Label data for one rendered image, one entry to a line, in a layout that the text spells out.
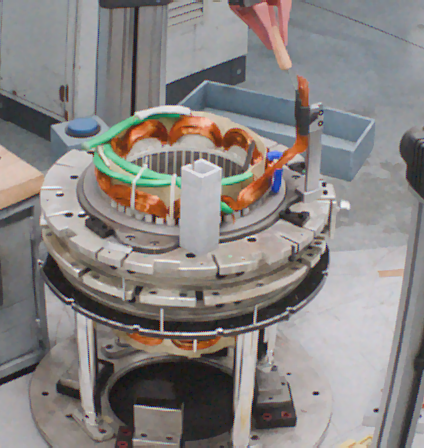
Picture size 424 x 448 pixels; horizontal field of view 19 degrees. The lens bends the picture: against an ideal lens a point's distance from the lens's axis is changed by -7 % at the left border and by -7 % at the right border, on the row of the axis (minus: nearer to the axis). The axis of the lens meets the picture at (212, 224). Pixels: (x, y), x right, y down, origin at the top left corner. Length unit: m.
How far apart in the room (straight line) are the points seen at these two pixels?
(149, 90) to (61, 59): 1.92
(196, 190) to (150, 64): 0.60
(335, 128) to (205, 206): 0.46
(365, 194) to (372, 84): 0.83
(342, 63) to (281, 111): 2.89
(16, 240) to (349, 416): 0.48
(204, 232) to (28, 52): 2.66
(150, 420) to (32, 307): 0.25
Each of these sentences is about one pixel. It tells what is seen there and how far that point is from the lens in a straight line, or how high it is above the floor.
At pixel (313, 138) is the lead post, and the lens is 1.37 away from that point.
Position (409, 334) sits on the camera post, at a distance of 0.96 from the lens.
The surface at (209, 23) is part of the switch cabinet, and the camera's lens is 4.12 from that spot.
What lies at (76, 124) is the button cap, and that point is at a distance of 1.68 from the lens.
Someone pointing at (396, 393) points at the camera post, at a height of 1.18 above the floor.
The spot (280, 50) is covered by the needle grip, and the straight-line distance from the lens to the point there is 1.61.
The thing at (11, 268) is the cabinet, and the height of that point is 0.95.
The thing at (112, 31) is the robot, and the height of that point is 1.11.
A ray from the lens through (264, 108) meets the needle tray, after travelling 1.73.
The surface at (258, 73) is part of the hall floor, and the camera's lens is 4.45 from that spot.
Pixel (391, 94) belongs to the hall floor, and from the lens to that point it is 4.40.
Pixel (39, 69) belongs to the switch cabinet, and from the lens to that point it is 3.89.
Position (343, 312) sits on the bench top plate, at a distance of 1.79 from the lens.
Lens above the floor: 1.78
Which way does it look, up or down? 30 degrees down
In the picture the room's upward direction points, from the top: 2 degrees clockwise
